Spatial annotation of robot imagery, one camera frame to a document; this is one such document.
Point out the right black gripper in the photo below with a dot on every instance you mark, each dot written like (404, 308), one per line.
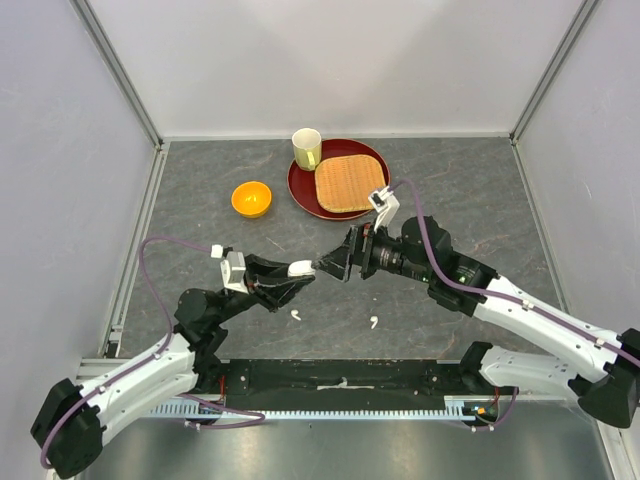
(357, 251)

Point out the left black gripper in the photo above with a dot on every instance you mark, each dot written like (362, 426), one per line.
(262, 268)

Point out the white earbud charging case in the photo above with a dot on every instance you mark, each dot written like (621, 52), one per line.
(301, 268)

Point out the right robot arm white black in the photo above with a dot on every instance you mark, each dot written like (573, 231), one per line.
(594, 365)

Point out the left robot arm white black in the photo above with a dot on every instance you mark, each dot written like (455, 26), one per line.
(76, 421)

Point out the woven bamboo square tray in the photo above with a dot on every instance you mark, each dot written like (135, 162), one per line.
(344, 183)

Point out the orange bowl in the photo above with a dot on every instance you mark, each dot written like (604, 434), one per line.
(252, 199)

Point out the cream ceramic mug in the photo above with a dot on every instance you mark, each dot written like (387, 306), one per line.
(307, 147)

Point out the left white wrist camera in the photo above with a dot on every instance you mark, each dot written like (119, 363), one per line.
(233, 269)

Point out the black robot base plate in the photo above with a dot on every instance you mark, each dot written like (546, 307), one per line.
(340, 385)

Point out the slotted cable duct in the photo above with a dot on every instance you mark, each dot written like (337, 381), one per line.
(185, 409)

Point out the aluminium frame rail left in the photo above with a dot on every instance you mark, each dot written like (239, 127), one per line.
(107, 51)

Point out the aluminium frame rail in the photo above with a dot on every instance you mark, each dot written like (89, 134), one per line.
(579, 22)
(107, 51)

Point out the aluminium frame rail right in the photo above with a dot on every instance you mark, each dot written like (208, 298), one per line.
(579, 22)

